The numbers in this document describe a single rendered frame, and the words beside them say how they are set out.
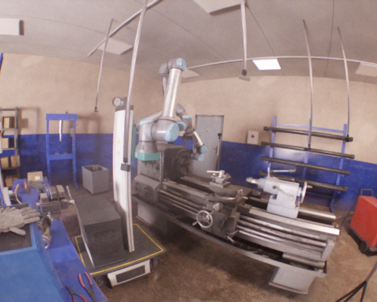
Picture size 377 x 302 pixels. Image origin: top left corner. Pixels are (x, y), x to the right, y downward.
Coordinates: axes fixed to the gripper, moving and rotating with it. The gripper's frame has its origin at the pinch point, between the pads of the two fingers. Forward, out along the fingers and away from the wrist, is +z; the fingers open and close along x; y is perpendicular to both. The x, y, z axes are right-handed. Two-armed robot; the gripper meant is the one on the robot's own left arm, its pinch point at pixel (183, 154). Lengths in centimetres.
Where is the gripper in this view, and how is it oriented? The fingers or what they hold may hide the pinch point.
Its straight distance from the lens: 237.8
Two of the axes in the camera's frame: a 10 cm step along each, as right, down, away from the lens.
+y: 1.7, 9.2, 3.5
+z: -7.2, -1.2, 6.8
